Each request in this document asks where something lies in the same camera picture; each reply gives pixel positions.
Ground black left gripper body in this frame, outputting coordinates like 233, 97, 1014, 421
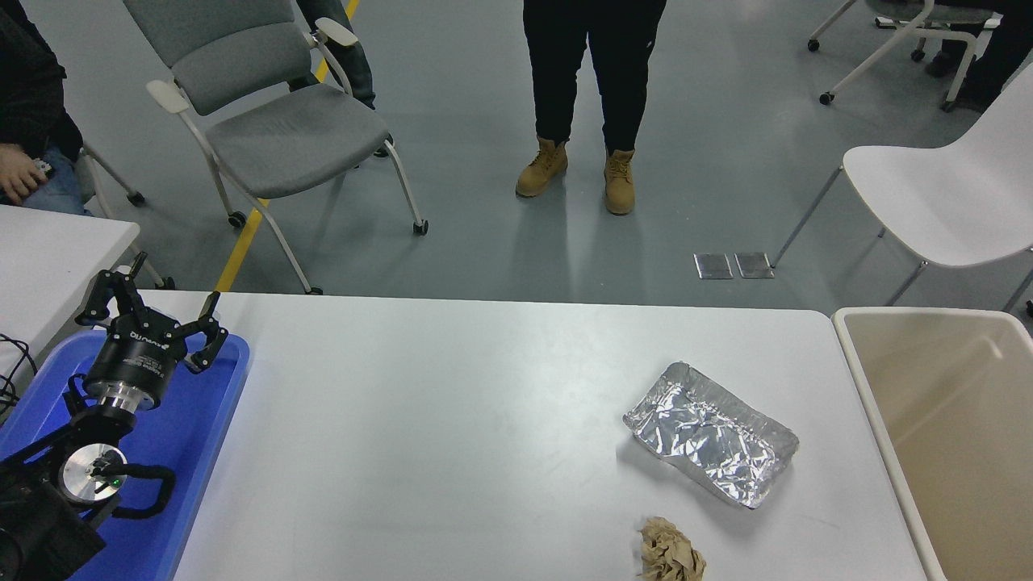
84, 319, 189, 404

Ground silver foil tray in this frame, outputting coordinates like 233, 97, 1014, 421
622, 360, 800, 511

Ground tan paper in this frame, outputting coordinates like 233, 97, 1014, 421
638, 516, 707, 581

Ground person's hand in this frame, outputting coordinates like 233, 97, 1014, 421
0, 144, 51, 205

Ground white side table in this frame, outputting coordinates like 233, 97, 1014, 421
0, 205, 140, 380

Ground blue plastic tray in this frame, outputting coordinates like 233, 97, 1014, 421
0, 329, 250, 581

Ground grey-legged chair with casters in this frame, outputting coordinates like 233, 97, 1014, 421
77, 144, 177, 291

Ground grey padded chair, white armrests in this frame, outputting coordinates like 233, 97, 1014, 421
121, 0, 429, 296

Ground person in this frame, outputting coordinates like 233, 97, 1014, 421
0, 0, 88, 215
926, 0, 1033, 112
516, 0, 668, 216
295, 0, 395, 158

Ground white moulded plastic chair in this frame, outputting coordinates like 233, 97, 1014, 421
771, 65, 1033, 311

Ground large pale bin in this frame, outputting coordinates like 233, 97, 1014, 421
831, 307, 1033, 581

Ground white-framed wheeled office chair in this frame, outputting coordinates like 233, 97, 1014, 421
807, 0, 1002, 114

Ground thin black cable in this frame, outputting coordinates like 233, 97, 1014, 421
0, 333, 38, 420

